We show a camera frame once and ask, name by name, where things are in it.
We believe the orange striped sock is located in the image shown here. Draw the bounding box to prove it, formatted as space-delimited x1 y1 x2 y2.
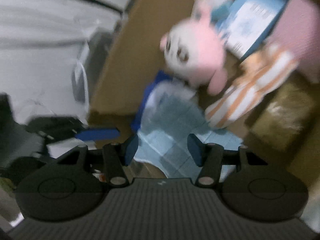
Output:
205 44 299 129

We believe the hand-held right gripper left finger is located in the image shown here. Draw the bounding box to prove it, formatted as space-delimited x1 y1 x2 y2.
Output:
56 134 139 187

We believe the printed cardboard box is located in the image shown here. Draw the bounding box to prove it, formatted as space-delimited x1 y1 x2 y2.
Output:
89 0 320 195

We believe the white cloth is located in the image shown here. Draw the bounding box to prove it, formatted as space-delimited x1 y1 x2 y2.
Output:
0 0 139 125

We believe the pink white plush toy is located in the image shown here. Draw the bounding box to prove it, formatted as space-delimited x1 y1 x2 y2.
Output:
160 5 229 96

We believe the white cable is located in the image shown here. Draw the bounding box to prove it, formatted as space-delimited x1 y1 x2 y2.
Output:
71 37 91 123

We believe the pink cloth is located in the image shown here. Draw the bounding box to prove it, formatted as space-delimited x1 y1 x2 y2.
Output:
265 0 320 84

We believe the gold packet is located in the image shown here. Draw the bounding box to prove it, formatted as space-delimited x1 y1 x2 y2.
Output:
251 80 318 152

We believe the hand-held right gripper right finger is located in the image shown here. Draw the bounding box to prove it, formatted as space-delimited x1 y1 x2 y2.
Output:
187 133 268 187

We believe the white tissue pack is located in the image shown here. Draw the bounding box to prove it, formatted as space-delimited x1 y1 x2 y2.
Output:
214 0 288 60

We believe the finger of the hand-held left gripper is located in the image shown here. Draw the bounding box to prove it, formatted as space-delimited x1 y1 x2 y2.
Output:
37 120 120 142

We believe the light blue packet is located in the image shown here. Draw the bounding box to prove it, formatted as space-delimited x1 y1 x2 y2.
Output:
135 92 244 178

